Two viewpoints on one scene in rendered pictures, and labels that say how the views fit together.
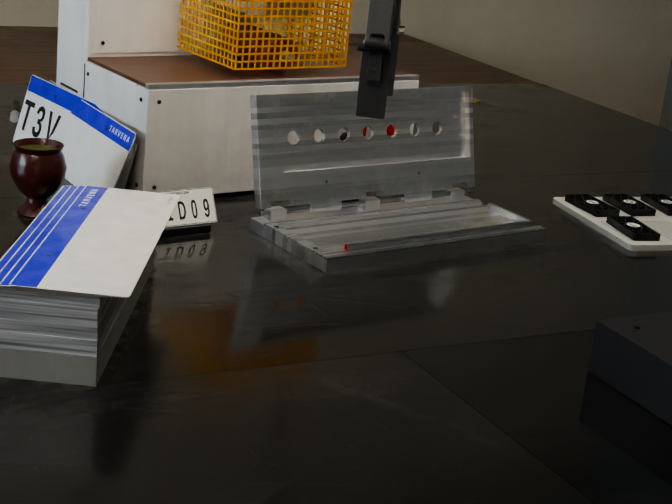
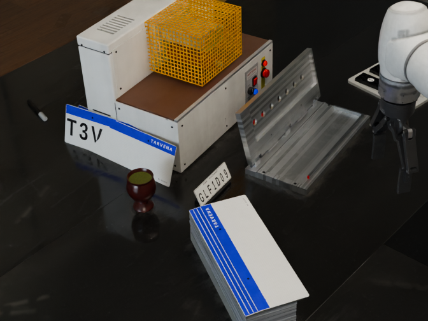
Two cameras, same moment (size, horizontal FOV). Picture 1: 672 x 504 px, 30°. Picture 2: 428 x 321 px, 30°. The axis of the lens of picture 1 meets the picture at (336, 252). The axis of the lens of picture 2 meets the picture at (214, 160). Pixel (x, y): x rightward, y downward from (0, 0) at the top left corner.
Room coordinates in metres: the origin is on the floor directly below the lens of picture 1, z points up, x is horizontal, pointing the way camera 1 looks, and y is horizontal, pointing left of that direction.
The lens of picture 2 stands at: (0.09, 0.81, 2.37)
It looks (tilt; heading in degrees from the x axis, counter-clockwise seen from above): 37 degrees down; 342
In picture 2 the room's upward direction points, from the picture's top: 3 degrees counter-clockwise
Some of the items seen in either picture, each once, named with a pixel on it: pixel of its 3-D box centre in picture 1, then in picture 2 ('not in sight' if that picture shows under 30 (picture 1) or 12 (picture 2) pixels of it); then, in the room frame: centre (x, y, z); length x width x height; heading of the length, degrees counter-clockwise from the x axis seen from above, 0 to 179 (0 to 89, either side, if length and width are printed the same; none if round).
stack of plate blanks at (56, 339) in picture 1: (78, 274); (239, 267); (1.45, 0.31, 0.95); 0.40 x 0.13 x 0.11; 1
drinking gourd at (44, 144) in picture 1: (37, 179); (141, 191); (1.83, 0.46, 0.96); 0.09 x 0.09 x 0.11
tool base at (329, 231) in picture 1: (401, 224); (310, 141); (1.91, -0.10, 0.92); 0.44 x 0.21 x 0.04; 127
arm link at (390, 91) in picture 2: not in sight; (399, 84); (1.35, -0.02, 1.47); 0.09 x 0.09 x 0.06
